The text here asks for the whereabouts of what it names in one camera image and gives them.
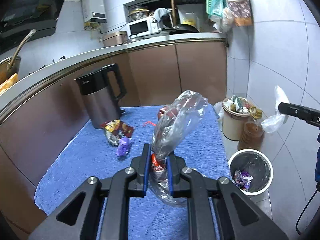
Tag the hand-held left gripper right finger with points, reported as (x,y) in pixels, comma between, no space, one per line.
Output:
(170,177)

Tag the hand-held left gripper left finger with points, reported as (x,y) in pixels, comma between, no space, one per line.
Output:
(147,170)

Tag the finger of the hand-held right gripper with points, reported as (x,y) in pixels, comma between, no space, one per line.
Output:
(292,110)

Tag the white plastic bag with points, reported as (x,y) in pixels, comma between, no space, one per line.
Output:
(281,95)

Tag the clear plastic bag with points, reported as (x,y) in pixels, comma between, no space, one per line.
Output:
(180,120)

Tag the steel bin with white rim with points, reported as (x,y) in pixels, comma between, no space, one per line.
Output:
(260,165)

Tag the purple plastic cup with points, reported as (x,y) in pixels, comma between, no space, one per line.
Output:
(239,177)

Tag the white tissue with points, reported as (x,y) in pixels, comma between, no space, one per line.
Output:
(249,178)

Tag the purple wrapper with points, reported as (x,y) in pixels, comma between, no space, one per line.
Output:
(123,148)

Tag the blue white patterned clothing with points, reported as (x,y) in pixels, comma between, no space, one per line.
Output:
(318,150)

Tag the amber oil bottle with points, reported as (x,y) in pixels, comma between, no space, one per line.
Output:
(250,135)

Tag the red yellow snack wrapper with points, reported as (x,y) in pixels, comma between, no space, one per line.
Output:
(117,128)

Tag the blue terry towel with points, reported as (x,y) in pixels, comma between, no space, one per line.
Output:
(87,160)

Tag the beige bin full of waste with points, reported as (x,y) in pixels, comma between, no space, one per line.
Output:
(232,127)

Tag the translucent plastic bag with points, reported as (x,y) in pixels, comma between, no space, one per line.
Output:
(218,110)

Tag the steel black electric kettle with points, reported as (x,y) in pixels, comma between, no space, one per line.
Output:
(100,105)

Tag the brown kitchen cabinet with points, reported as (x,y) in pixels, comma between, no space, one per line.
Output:
(200,75)

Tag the hanging plastic bags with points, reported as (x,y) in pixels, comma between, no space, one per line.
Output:
(223,20)

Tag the floral patchwork apron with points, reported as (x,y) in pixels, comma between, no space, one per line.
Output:
(237,5)

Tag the black frying pan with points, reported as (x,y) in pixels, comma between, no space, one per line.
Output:
(185,28)

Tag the white microwave oven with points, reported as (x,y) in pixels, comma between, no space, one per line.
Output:
(141,27)

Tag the black white kitchen appliance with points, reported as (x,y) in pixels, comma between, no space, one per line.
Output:
(167,22)

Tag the brass pipe fittings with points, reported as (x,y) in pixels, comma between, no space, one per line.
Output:
(91,28)

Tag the metal pot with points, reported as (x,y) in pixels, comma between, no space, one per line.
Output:
(138,13)

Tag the grey cloth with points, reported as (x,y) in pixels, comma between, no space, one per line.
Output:
(160,13)

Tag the yellow packet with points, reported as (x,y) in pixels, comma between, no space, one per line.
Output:
(10,82)

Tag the white water heater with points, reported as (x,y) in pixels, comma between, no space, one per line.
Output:
(93,5)

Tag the black range hood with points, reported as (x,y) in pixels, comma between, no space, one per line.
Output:
(30,5)

